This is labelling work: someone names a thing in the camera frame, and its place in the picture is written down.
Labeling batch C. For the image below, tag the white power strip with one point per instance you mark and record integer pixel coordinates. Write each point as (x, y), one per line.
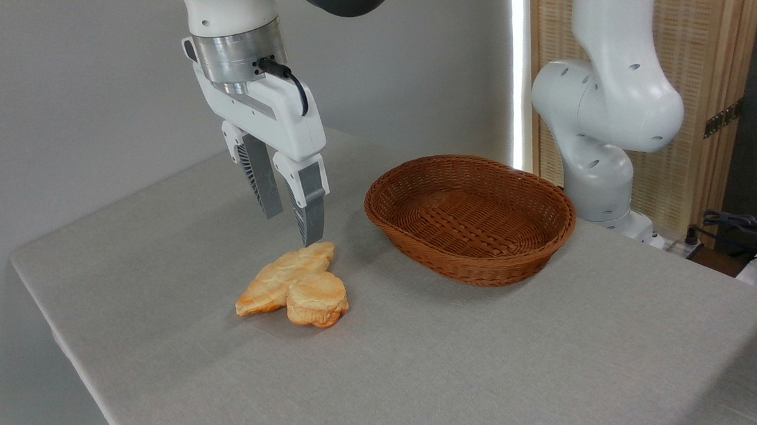
(681, 246)

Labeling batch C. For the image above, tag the round golden bread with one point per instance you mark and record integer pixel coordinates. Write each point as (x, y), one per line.
(318, 300)

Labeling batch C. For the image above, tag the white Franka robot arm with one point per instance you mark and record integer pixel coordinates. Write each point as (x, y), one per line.
(612, 96)

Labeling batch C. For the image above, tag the brown wicker basket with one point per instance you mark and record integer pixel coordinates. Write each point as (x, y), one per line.
(470, 227)

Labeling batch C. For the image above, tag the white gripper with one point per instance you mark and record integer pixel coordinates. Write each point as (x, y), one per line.
(283, 117)

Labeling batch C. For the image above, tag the grey tablecloth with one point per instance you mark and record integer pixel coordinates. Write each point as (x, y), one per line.
(425, 365)

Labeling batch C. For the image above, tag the wooden woven folding screen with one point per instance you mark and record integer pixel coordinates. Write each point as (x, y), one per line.
(700, 40)

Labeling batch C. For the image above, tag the long braided bread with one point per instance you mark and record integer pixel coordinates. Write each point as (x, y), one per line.
(278, 279)

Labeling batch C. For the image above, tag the metal screen hinge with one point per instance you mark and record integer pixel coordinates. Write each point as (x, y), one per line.
(723, 118)

